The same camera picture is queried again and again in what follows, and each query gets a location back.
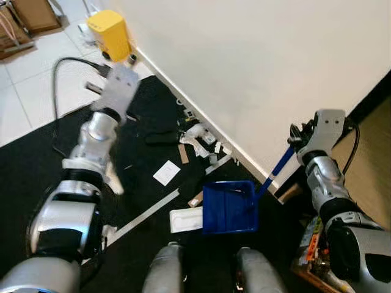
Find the blue long-handled dustpan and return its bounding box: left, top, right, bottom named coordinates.
left=201, top=145, right=298, bottom=236

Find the white foam tray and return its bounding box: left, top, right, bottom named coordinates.
left=169, top=207, right=204, bottom=234

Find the black floor mat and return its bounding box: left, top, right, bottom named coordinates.
left=0, top=76, right=326, bottom=293

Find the short white tape strip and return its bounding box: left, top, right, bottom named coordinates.
left=204, top=153, right=234, bottom=176

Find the brown cardboard rubbish box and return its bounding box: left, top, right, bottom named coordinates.
left=292, top=214, right=344, bottom=293

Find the small brown cardboard strip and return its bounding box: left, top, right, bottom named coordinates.
left=177, top=143, right=191, bottom=165

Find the square white paper sheet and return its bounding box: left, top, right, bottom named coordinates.
left=153, top=160, right=182, bottom=187

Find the grey right robot leg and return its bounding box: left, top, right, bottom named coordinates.
left=235, top=247, right=286, bottom=293

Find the grey robot leg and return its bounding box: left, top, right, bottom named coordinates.
left=235, top=247, right=286, bottom=293
left=141, top=242, right=186, bottom=293

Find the long white tape strip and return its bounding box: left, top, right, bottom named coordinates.
left=106, top=189, right=181, bottom=246

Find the grey left robot leg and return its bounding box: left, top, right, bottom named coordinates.
left=141, top=242, right=186, bottom=293

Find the yellow plastic box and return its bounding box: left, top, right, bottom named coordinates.
left=86, top=9, right=133, bottom=62

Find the brown wooden furniture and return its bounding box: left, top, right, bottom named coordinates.
left=0, top=0, right=63, bottom=60

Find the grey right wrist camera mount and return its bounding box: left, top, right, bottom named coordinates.
left=303, top=109, right=346, bottom=163

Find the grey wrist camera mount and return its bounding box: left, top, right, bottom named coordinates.
left=100, top=63, right=142, bottom=123
left=303, top=109, right=346, bottom=163

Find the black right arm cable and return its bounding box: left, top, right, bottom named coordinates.
left=341, top=121, right=362, bottom=178

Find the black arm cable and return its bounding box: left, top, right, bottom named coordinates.
left=51, top=57, right=112, bottom=157
left=341, top=121, right=362, bottom=178

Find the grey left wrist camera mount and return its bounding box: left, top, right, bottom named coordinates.
left=100, top=63, right=142, bottom=123

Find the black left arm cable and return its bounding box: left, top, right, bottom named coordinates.
left=51, top=57, right=112, bottom=157

